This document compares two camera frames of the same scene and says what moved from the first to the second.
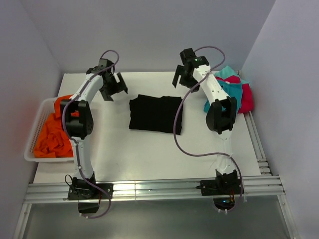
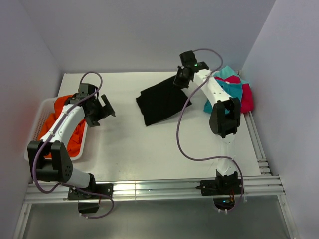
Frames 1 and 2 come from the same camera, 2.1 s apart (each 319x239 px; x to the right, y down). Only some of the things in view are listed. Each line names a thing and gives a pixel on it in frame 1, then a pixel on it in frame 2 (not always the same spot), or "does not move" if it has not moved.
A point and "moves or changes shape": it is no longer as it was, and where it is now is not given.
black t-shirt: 156,114 moves or changes shape
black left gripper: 120,86 to 105,111
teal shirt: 232,90 does not move
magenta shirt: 247,97 does not move
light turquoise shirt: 225,72 does not move
